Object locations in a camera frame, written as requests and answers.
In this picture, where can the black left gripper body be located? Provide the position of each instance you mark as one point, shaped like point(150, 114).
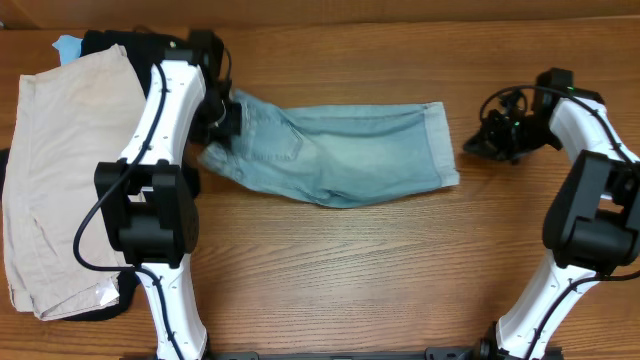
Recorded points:
point(232, 120)

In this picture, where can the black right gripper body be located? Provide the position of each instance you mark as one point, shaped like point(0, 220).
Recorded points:
point(495, 134)

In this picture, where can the light blue denim shorts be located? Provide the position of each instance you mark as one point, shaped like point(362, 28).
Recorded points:
point(340, 156)

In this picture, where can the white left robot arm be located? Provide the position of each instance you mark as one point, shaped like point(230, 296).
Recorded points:
point(147, 203)

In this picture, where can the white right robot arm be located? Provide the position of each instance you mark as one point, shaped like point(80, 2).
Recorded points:
point(592, 225)

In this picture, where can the black t-shirt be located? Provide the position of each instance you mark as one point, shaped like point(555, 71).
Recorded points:
point(130, 50)

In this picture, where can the beige cotton shorts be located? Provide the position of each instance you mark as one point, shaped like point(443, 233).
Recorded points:
point(70, 180)

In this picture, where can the light blue folded garment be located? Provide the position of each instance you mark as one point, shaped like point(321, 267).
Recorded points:
point(68, 47)

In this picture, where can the brown cardboard backdrop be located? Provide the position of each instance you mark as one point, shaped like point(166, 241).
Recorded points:
point(80, 14)

